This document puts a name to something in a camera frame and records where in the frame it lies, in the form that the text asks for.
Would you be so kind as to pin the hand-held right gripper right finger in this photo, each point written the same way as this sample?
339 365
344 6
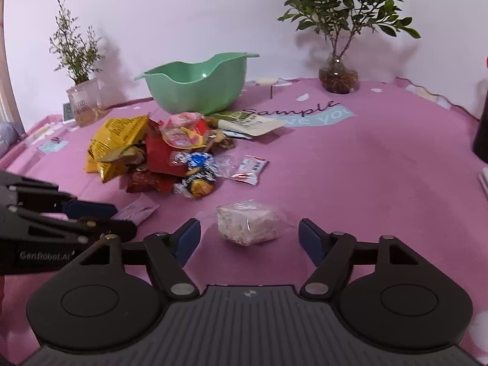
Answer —
310 240

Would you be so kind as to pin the beige curtain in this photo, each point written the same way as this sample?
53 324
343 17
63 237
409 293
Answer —
5 95

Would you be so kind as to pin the red brown snack packet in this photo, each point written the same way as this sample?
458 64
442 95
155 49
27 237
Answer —
146 181

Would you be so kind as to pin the green plastic bowl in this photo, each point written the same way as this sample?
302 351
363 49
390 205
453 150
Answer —
198 91

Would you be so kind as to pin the long red snack packet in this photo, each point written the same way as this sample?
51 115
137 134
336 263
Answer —
160 156

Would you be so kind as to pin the green white snack packet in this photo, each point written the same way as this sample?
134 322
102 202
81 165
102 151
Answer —
255 124

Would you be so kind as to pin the small plant in glass vase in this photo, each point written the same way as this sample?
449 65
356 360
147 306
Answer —
84 103

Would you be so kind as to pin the white flat object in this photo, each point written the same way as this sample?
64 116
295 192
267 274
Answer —
485 183

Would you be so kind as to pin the pale pink sachet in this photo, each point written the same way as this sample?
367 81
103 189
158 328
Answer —
139 209

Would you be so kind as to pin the dark cylindrical object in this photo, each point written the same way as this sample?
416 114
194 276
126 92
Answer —
482 133

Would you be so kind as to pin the round pink snack packet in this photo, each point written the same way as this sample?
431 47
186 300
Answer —
177 120

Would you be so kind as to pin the small orange snack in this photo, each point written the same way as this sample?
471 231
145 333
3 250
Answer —
200 188

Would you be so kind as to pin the clear white nougat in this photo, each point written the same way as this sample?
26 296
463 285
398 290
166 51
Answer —
244 223

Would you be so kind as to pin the white red small packet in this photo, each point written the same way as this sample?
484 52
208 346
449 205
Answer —
249 167

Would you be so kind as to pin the grey blue cloth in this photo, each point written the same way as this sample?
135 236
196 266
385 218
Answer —
7 137

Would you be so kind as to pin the leafy plant in round vase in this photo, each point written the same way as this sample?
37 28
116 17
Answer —
337 78

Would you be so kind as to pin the pink yellow snack packet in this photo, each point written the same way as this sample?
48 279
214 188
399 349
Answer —
183 139

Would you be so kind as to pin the pink printed tablecloth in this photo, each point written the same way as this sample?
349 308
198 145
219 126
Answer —
362 179

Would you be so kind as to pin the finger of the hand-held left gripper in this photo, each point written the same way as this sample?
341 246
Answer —
91 209
122 230

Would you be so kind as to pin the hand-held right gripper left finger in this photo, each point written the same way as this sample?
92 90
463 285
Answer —
188 238

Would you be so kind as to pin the clear mixed nuts packet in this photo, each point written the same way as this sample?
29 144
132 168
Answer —
219 143

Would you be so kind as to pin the blue foil chocolate ball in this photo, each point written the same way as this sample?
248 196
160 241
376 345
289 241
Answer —
200 160

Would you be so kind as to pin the small digital clock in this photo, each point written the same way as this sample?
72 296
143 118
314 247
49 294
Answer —
68 112

